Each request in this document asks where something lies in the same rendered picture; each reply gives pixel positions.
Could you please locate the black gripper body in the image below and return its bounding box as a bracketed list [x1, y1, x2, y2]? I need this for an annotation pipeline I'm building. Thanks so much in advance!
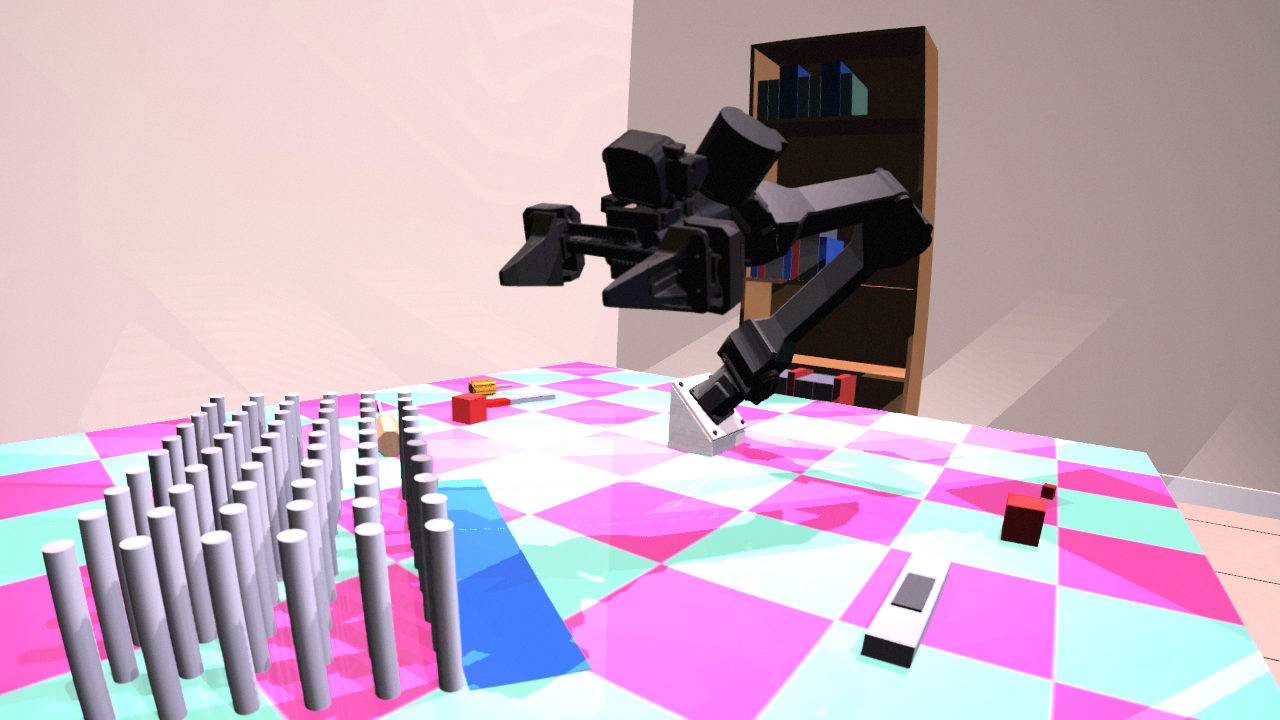
[522, 200, 745, 315]

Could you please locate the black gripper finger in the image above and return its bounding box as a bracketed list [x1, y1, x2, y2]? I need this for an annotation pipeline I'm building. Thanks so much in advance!
[602, 224, 710, 314]
[498, 211, 564, 287]

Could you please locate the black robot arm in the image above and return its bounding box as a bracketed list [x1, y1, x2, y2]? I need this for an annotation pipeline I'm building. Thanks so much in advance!
[602, 106, 933, 425]

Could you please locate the yellow ribbed screwdriver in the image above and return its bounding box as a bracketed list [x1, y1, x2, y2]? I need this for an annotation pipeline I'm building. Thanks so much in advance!
[468, 379, 512, 396]

